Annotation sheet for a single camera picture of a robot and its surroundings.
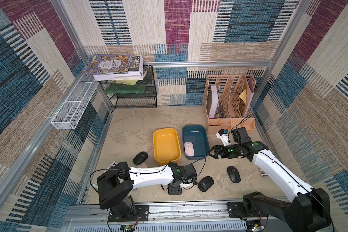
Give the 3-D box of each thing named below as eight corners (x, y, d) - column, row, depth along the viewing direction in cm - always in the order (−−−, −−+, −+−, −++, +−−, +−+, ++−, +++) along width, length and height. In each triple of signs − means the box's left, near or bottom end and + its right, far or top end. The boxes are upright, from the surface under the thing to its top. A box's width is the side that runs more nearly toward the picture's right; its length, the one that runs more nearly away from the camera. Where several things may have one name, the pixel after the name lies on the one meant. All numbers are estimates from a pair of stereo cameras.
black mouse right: (232, 184, 84) (234, 182, 82) (226, 168, 90) (227, 166, 88) (241, 182, 85) (242, 181, 83) (234, 166, 91) (235, 165, 89)
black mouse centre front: (202, 194, 81) (203, 192, 78) (195, 185, 84) (196, 184, 81) (214, 183, 85) (215, 181, 82) (207, 175, 87) (208, 173, 85)
